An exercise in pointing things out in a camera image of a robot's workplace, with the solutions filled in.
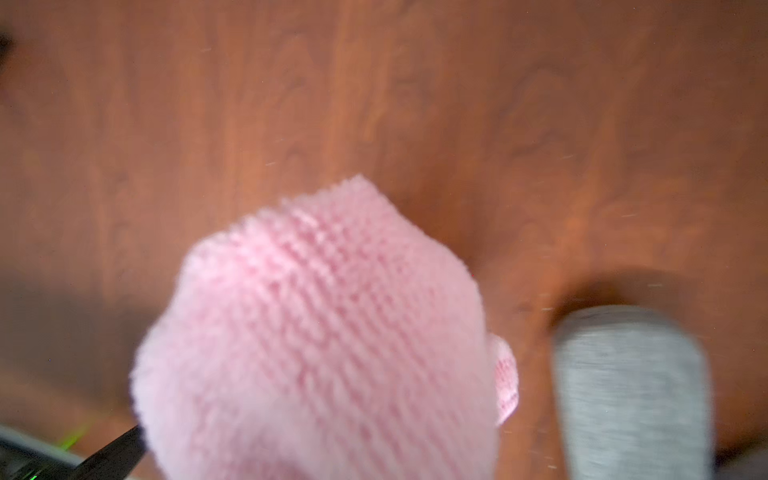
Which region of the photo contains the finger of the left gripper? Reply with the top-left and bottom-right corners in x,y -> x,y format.
68,425 -> 147,480

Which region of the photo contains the pink microfiber cloth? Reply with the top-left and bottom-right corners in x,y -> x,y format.
131,176 -> 518,479

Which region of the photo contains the grey felt eyeglass case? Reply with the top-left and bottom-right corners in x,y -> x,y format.
552,305 -> 714,479

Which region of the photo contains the lavender eyeglass case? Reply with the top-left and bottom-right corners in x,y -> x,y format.
714,445 -> 768,480

